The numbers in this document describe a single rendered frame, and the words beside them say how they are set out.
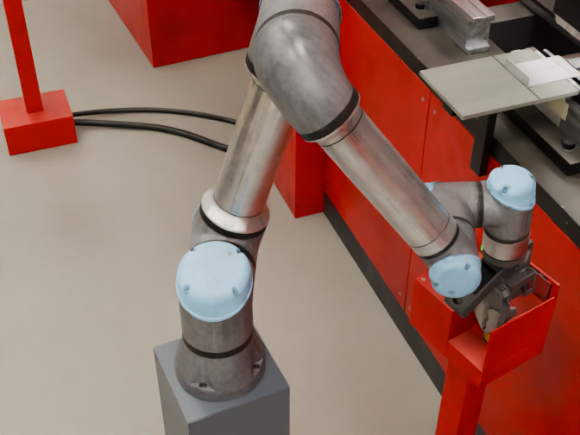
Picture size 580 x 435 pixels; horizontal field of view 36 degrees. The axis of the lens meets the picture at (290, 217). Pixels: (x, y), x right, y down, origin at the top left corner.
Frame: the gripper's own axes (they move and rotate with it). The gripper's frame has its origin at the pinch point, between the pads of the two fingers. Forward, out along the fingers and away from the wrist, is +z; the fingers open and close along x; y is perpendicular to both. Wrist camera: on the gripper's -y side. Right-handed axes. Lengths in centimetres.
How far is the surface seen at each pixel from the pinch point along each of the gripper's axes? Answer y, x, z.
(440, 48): 46, 66, -9
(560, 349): 20.2, -2.3, 18.4
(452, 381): -1.2, 5.7, 20.3
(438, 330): -4.8, 7.0, 3.2
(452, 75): 26, 40, -23
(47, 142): -19, 203, 70
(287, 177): 36, 125, 65
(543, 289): 11.2, -2.4, -5.5
